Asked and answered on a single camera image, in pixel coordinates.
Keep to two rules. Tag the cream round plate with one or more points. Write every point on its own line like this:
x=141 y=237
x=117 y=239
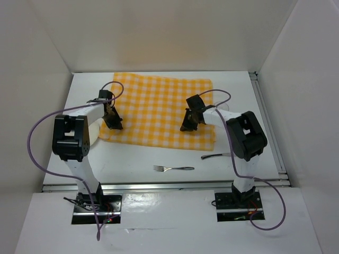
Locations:
x=94 y=131

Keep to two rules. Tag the silver fork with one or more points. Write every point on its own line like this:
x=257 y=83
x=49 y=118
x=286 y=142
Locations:
x=164 y=169

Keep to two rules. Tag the black handled table knife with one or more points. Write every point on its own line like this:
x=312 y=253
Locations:
x=215 y=155

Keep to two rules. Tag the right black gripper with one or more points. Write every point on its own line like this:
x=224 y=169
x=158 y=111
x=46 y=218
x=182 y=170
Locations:
x=186 y=126

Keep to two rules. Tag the yellow white checkered cloth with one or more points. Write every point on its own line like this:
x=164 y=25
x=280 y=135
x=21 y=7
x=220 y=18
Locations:
x=153 y=109

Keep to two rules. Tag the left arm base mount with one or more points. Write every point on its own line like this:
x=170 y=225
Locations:
x=108 y=213

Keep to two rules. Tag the front aluminium rail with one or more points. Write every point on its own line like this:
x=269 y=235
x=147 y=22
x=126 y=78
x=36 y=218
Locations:
x=142 y=187

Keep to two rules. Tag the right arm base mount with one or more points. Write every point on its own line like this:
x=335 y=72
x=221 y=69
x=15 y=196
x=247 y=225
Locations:
x=229 y=211

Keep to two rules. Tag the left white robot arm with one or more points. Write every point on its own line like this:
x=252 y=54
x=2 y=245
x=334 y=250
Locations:
x=71 y=142

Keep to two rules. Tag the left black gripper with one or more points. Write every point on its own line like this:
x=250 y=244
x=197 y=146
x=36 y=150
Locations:
x=116 y=124

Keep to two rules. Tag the right side aluminium rail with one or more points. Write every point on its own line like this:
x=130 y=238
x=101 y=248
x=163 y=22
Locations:
x=283 y=175

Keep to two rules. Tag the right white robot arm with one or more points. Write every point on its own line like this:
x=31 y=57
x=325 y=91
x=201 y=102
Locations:
x=246 y=139

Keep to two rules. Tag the clear plastic cup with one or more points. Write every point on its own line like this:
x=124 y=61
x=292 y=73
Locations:
x=222 y=106

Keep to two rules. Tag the aluminium rail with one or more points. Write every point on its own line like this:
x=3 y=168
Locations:
x=142 y=187
x=283 y=175

